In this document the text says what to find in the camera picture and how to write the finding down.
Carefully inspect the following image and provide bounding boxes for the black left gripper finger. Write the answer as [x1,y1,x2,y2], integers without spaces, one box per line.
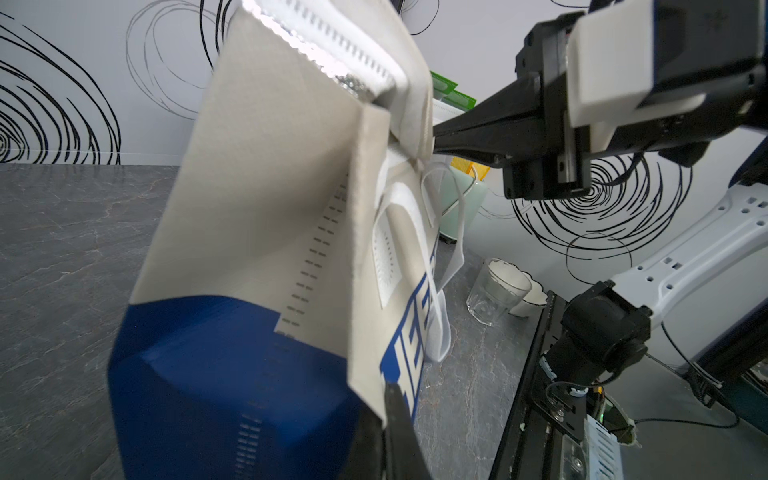
[383,383,432,480]

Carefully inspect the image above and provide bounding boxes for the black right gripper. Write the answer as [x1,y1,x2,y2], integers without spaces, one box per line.
[433,11,767,200]

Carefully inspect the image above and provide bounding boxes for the green white bag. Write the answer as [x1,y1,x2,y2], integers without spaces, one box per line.
[431,71,477,125]

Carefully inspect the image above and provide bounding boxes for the blue beige bag first row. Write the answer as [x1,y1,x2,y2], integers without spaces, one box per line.
[108,1,464,479]

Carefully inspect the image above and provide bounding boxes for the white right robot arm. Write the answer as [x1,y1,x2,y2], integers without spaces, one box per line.
[434,1,767,389]

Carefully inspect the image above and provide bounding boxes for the white scalloped plate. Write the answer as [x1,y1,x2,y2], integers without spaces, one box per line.
[509,271,548,318]

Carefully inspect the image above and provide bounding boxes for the clear wine glass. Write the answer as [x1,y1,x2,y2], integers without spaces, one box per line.
[466,258,532,326]

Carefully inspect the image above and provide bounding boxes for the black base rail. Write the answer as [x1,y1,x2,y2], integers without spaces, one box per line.
[489,292,585,479]

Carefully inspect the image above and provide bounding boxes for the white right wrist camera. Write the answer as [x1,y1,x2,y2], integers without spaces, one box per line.
[566,0,766,127]

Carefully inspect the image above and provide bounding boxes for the grey slotted cable duct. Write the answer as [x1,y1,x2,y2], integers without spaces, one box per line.
[582,416,624,480]

